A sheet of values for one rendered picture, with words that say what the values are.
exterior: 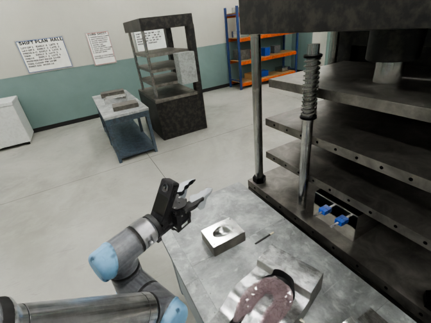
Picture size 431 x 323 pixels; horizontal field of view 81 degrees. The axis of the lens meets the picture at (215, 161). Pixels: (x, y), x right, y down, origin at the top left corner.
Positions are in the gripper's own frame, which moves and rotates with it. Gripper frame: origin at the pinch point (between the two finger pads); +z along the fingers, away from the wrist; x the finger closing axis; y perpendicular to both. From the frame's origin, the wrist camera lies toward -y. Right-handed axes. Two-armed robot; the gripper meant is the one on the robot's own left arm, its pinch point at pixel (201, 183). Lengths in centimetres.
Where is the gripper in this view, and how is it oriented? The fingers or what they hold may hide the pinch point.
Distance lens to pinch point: 77.8
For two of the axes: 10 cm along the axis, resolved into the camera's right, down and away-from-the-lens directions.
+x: 7.8, 3.5, -5.2
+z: 6.2, -4.4, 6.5
